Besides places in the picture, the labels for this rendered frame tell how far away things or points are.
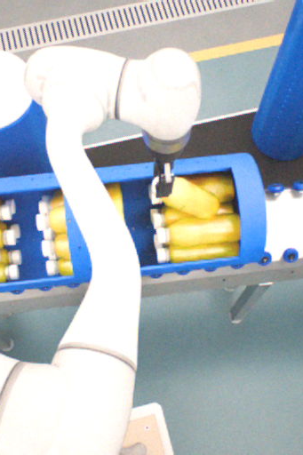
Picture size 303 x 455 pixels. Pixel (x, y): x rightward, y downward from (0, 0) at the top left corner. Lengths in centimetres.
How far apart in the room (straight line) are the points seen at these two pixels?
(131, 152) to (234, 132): 48
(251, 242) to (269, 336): 121
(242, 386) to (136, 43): 178
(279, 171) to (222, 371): 91
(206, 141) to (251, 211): 133
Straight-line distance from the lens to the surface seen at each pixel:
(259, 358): 254
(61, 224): 139
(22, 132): 178
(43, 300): 165
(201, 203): 136
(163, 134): 99
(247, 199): 137
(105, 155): 263
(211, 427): 248
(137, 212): 161
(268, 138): 257
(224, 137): 269
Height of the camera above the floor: 247
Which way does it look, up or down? 69 degrees down
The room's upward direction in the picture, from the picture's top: 3 degrees clockwise
